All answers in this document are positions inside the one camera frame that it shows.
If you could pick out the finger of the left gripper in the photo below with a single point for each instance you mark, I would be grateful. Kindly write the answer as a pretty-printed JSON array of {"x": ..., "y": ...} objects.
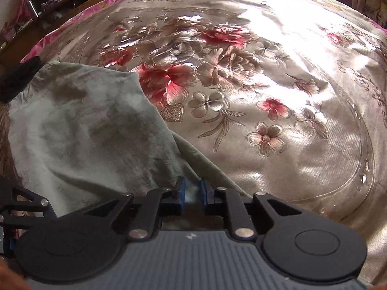
[{"x": 21, "y": 207}]

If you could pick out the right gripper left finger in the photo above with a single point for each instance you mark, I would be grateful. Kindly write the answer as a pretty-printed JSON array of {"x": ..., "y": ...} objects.
[{"x": 156, "y": 205}]

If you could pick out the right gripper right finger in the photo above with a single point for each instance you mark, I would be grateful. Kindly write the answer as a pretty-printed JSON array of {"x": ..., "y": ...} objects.
[{"x": 228, "y": 204}]

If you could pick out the grey-green pants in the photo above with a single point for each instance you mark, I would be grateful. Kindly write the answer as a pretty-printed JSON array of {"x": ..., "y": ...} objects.
[{"x": 81, "y": 134}]

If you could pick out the black folded garment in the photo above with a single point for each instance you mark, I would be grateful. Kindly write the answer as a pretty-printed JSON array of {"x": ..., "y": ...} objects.
[{"x": 17, "y": 78}]

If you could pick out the floral satin bed quilt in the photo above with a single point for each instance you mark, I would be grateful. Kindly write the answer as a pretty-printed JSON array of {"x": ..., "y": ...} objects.
[{"x": 283, "y": 96}]

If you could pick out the wooden tv cabinet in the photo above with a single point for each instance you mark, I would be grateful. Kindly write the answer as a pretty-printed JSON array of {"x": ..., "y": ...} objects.
[{"x": 34, "y": 20}]

